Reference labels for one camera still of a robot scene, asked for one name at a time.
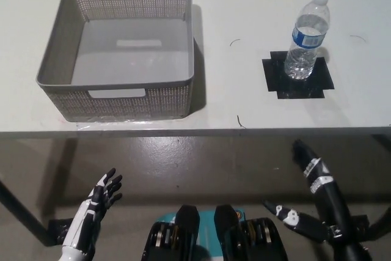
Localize right robot hand black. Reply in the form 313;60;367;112
263;139;362;249

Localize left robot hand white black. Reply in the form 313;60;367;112
62;167;123;255

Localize clear plastic water bottle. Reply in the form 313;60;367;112
284;0;332;81

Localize black floor tape patch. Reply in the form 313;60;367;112
348;214;371;239
47;217;76;247

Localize black metal table leg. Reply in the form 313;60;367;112
0;179;51;245
365;210;391;242

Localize clear adhesive tape strip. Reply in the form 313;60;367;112
74;116;174;131

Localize black robot body teal top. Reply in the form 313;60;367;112
140;204;290;261

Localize grey perforated plastic basket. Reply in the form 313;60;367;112
35;0;196;123

